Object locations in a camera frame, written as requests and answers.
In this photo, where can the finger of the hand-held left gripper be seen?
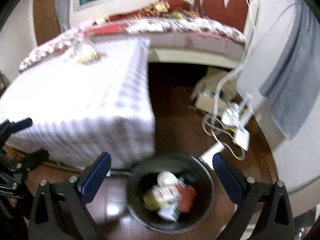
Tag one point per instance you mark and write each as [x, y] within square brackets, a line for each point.
[37, 158]
[22, 125]

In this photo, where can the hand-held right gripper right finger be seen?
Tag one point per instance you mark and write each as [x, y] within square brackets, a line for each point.
[226, 177]

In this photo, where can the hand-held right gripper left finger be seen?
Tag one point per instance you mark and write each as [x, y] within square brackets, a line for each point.
[96, 177]

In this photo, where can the orange plastic bag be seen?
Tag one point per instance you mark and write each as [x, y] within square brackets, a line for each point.
[187, 196]

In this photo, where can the black round trash bin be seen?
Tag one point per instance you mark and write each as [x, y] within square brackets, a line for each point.
[140, 177]

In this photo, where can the yellow cloth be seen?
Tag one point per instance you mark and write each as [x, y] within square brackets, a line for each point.
[150, 200]

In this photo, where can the green and white milk carton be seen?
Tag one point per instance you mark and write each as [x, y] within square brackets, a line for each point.
[170, 211]

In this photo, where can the white plastic bar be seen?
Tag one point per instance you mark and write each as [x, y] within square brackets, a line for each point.
[211, 153]

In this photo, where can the white power strip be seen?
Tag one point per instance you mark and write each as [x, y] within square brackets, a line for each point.
[242, 138]

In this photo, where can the white plug adapter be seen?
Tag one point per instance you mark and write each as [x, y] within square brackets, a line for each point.
[231, 115]

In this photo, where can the cardboard box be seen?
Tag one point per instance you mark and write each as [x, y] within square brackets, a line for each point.
[205, 102]

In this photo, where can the beige cloth bundle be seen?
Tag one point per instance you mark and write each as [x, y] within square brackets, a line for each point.
[212, 80]

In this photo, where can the wooden door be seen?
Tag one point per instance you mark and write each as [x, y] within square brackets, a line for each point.
[45, 20]

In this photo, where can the grey curtain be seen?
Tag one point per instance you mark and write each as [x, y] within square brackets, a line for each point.
[63, 2]
[292, 80]

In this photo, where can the bed base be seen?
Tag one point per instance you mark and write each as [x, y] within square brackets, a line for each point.
[195, 47]

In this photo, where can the bed with floral blanket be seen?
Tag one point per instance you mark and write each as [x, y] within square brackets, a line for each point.
[175, 25]

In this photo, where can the red heart-shaped headboard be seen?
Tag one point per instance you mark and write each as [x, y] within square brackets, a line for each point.
[220, 2]

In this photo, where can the red printed blanket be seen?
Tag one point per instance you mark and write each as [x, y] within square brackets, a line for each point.
[160, 7]

